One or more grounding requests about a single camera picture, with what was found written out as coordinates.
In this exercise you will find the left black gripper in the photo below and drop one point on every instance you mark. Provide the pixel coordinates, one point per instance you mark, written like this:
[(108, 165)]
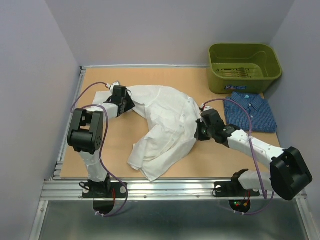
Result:
[(130, 104)]

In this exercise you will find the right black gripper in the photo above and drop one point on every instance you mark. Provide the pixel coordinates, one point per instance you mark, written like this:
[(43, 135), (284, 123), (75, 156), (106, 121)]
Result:
[(198, 134)]

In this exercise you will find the white long sleeve shirt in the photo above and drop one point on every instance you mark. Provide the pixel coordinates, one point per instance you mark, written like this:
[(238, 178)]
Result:
[(171, 117)]

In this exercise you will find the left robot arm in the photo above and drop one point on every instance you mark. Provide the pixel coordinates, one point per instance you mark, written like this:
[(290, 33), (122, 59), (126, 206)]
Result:
[(87, 133)]

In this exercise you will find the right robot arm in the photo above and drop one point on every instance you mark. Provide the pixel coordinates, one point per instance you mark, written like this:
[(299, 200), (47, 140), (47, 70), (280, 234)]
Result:
[(288, 173)]

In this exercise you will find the blue checked folded shirt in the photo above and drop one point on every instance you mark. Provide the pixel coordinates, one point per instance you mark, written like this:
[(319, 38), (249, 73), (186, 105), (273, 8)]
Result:
[(240, 107)]

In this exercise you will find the green plastic tub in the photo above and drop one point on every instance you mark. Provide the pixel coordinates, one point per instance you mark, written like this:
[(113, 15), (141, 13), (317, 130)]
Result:
[(242, 67)]

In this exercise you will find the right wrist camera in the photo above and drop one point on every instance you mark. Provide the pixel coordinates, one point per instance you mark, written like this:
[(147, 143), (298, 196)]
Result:
[(211, 117)]

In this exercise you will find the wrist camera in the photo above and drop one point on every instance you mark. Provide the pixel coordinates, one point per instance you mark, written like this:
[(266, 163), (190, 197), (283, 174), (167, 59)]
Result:
[(211, 117), (119, 91)]

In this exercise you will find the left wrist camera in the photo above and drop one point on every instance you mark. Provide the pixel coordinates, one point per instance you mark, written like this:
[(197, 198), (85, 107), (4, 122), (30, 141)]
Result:
[(119, 91)]

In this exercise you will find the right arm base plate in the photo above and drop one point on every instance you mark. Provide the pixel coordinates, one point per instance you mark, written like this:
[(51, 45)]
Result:
[(232, 189)]

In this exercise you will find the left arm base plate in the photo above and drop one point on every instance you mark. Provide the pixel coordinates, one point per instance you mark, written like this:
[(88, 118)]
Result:
[(103, 190)]

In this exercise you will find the aluminium side rail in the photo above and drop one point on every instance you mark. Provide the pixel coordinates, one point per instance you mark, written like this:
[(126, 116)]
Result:
[(62, 152)]

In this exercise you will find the aluminium front rail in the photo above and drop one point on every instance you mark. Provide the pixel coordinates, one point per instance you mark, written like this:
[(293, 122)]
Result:
[(176, 189)]

